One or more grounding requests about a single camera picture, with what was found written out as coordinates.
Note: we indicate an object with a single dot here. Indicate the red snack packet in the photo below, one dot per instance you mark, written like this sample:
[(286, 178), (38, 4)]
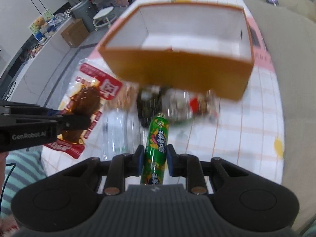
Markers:
[(86, 79)]

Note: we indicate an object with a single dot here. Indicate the brown cardboard carton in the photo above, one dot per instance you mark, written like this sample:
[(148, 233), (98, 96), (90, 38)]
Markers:
[(74, 33)]

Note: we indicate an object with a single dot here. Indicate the orange cardboard box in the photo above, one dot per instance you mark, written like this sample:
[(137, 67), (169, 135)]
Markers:
[(185, 71)]

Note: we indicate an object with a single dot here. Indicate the teal striped clothing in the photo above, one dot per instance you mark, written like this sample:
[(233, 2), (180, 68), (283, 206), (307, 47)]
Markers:
[(22, 172)]

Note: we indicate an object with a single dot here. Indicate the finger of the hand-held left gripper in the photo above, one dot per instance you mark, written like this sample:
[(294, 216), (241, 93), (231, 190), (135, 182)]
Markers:
[(29, 109), (74, 123)]

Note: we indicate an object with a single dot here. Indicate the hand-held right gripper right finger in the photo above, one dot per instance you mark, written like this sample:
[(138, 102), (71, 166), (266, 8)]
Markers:
[(170, 161)]

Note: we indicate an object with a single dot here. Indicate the row of small ornaments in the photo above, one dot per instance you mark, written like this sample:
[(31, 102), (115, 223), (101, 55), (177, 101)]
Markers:
[(61, 18)]

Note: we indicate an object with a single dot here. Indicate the brown crunchy snack packet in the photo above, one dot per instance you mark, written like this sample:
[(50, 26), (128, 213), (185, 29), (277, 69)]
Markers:
[(127, 96)]

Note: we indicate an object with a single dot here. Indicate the white round stool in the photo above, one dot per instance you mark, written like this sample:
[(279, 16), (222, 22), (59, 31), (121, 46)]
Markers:
[(105, 14)]

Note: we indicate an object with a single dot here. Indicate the dark snack packet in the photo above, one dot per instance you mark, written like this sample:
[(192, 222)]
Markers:
[(150, 106)]

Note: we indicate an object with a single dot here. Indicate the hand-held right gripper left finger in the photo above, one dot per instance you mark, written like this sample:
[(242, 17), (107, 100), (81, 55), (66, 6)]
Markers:
[(139, 158)]

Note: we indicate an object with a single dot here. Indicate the checked picnic mat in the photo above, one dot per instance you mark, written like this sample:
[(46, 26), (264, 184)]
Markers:
[(246, 128)]

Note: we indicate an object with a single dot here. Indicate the clear packet with red label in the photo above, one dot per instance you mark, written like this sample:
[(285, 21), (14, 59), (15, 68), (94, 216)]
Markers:
[(187, 106)]

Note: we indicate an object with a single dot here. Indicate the clear plastic water bottle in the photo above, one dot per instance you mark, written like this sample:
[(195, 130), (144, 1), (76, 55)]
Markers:
[(118, 133)]

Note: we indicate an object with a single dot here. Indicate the white low cabinet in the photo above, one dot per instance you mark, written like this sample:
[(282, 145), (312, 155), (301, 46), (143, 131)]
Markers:
[(32, 61)]

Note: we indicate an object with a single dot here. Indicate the green sausage packet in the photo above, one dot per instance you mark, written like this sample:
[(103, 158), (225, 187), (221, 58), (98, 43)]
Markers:
[(155, 140)]

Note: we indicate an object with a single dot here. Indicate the grey trash bin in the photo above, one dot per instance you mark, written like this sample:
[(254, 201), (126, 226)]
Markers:
[(85, 12)]

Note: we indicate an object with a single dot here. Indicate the person's left forearm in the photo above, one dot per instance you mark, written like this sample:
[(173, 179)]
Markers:
[(2, 164)]

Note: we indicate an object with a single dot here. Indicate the teddy bear picture card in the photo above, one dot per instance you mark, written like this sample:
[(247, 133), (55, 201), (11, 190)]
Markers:
[(40, 24)]

